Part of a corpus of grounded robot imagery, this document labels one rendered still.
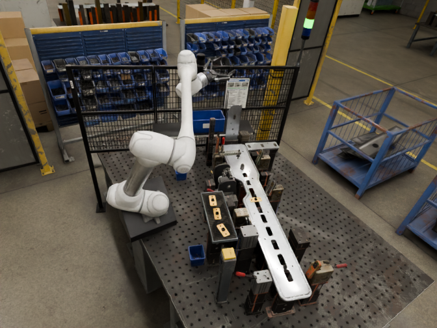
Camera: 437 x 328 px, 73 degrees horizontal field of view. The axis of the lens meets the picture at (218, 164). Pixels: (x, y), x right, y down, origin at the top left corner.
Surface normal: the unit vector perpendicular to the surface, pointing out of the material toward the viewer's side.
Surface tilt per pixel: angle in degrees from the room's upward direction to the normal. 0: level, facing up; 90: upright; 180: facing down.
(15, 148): 88
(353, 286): 0
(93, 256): 0
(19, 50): 90
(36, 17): 90
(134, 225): 42
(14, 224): 0
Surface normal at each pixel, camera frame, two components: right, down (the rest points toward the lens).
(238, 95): 0.22, 0.63
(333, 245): 0.09, -0.77
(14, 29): 0.47, 0.58
